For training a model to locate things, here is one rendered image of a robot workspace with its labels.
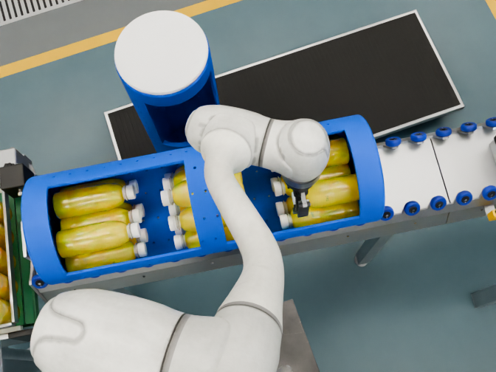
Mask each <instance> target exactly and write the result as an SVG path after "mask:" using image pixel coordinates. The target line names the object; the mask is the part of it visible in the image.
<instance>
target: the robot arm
mask: <svg viewBox="0 0 496 372"><path fill-rule="evenodd" d="M185 136H186V137H187V141H188V142H189V143H190V145H191V146H192V147H193V148H194V149H195V150H196V151H198V152H199V153H201V155H202V158H203V160H204V178H205V181H206V184H207V188H208V190H209V192H210V195H211V196H212V198H213V201H214V202H215V203H216V206H217V208H218V210H219V212H220V214H221V215H222V217H223V219H224V221H225V223H226V225H227V227H228V228H229V230H230V232H231V234H232V236H233V238H234V240H235V242H236V243H237V245H238V248H239V250H240V252H241V255H242V258H243V262H244V268H243V271H242V273H241V276H240V278H239V279H238V281H237V282H236V284H235V285H234V287H233V288H232V290H231V292H230V293H229V294H228V296H227V298H226V299H225V300H224V302H223V303H222V304H221V306H220V307H219V309H218V311H217V312H216V315H215V317H206V316H198V315H192V314H186V313H184V312H180V311H177V310H175V309H172V308H170V307H168V306H165V305H163V304H161V303H157V302H154V301H151V300H147V299H144V298H141V297H136V296H132V295H129V294H123V293H119V292H112V291H107V290H102V289H78V290H73V291H68V292H63V293H60V294H59V295H57V296H56V297H54V298H52V299H50V300H49V301H48V302H47V303H46V304H45V305H44V307H43V308H42V310H41V312H40V314H39V315H38V318H37V320H36V321H35V325H34V328H33V330H32V336H31V340H30V351H31V354H32V357H33V359H34V362H35V364H36V366H37V367H38V368H39V369H40V370H41V371H42V372H293V371H292V368H291V367H290V366H289V365H283V366H281V367H280V368H278V363H279V359H280V344H281V338H282V333H283V290H284V267H283V259H282V255H281V253H280V249H279V246H278V244H277V242H276V240H275V238H274V236H273V234H272V233H271V231H270V229H269V228H268V227H267V225H266V223H265V222H264V220H263V219H262V218H261V216H260V214H259V213H258V211H257V210H256V209H255V207H254V205H253V204H252V202H251V201H250V200H249V198H248V196H247V195H246V193H245V192H244V190H243V189H242V188H241V186H240V185H239V183H238V181H237V180H236V178H235V176H234V174H235V173H240V172H242V171H243V170H244V169H245V168H248V167H249V166H250V165H254V166H258V167H262V168H266V169H269V170H271V171H274V172H276V173H279V174H281V176H282V178H283V180H284V182H285V183H286V185H287V188H288V189H289V188H291V189H292V190H293V194H294V197H295V204H294V207H293V215H294V214H297V217H298V218H301V217H305V216H308V215H309V207H310V206H311V203H310V201H309V200H308V199H306V195H307V194H308V189H309V188H311V187H312V186H313V185H314V184H315V183H316V182H317V181H318V179H319V178H320V174H321V173H322V172H323V170H324V169H325V167H326V165H327V163H328V159H329V155H330V142H329V138H328V134H327V132H326V130H325V129H324V127H323V126H322V125H321V124H319V123H318V122H317V121H315V120H311V119H304V118H303V119H297V120H290V121H288V120H275V119H272V118H268V117H265V116H263V115H261V114H258V113H255V112H253V111H248V110H245V109H242V108H236V107H232V106H223V105H208V106H201V107H199V108H197V109H196V110H195V111H193V112H192V114H191V115H190V116H189V118H188V120H187V123H186V126H185Z"/></svg>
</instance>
